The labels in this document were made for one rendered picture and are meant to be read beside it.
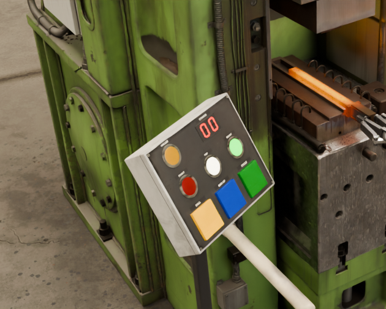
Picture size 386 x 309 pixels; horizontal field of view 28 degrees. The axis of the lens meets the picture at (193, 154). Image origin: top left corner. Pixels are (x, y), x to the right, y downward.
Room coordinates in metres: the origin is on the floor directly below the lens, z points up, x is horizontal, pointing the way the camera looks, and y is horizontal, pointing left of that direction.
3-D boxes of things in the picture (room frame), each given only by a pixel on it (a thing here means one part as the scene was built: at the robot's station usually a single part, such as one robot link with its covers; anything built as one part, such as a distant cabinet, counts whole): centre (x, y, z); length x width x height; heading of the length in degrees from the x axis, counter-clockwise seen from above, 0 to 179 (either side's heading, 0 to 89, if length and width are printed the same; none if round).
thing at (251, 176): (1.64, -0.15, 1.01); 0.07 x 0.05 x 0.07; 140
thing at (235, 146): (1.67, -0.11, 1.09); 0.05 x 0.03 x 0.04; 115
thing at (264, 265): (1.73, -0.18, 0.62); 0.44 x 0.05 x 0.05; 25
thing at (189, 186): (1.52, 0.02, 1.09); 0.05 x 0.03 x 0.04; 115
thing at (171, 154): (1.55, 0.05, 1.16); 0.05 x 0.03 x 0.04; 115
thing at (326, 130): (2.15, -0.37, 0.96); 0.42 x 0.20 x 0.09; 25
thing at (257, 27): (2.02, -0.21, 1.24); 0.03 x 0.03 x 0.07; 25
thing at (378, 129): (1.83, -0.53, 1.00); 0.11 x 0.01 x 0.04; 30
